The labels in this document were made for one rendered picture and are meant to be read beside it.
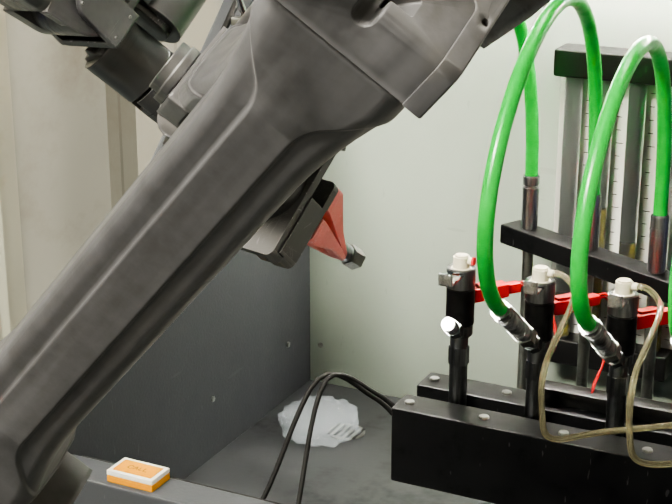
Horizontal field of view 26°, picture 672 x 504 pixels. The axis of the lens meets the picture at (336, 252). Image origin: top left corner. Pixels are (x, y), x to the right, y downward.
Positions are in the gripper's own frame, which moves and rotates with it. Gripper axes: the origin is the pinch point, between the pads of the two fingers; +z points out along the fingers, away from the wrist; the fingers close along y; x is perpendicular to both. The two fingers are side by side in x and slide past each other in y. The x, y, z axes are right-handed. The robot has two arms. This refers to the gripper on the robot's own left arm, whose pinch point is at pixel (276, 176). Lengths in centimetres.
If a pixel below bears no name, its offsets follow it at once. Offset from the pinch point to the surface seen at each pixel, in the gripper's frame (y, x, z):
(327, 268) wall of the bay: 42, -4, 27
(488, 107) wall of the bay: 21.7, -26.1, 23.6
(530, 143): 10.5, -22.2, 24.9
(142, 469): 5.5, 28.3, 7.2
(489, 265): -17.0, -1.7, 14.1
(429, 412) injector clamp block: 1.7, 8.6, 27.2
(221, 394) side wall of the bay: 32.5, 16.9, 20.5
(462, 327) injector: 0.3, 0.2, 24.5
